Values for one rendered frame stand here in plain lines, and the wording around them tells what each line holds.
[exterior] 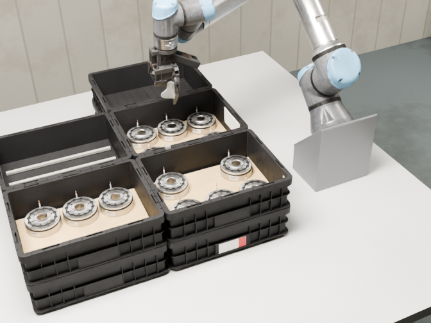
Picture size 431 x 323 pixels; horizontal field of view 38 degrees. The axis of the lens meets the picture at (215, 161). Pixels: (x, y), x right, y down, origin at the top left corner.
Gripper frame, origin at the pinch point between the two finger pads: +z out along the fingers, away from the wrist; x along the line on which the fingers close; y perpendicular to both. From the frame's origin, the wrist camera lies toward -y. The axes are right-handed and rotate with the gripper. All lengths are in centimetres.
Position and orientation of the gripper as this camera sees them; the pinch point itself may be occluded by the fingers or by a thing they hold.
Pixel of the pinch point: (173, 95)
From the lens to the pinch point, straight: 209.9
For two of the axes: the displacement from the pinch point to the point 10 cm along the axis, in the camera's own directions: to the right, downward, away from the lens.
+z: -0.3, 7.4, 6.7
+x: 3.9, 6.3, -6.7
